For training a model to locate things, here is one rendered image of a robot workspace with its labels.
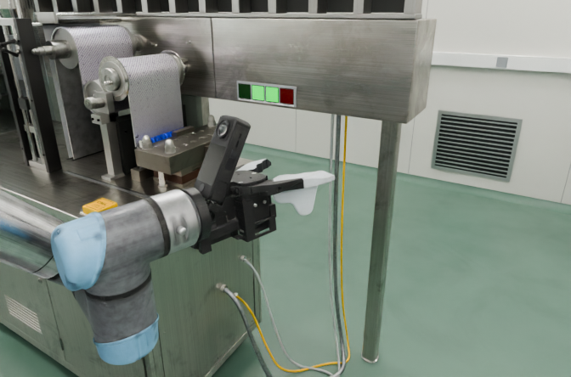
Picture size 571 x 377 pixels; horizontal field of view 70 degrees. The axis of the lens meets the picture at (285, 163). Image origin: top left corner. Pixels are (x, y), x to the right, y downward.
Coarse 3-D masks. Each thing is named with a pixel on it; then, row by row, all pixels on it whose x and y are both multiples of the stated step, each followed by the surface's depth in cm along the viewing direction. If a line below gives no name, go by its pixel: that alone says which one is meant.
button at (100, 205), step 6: (102, 198) 125; (90, 204) 121; (96, 204) 121; (102, 204) 121; (108, 204) 121; (114, 204) 122; (84, 210) 120; (90, 210) 118; (96, 210) 118; (102, 210) 118
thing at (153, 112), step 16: (128, 96) 135; (144, 96) 141; (160, 96) 147; (176, 96) 153; (144, 112) 142; (160, 112) 148; (176, 112) 155; (144, 128) 143; (160, 128) 149; (176, 128) 156
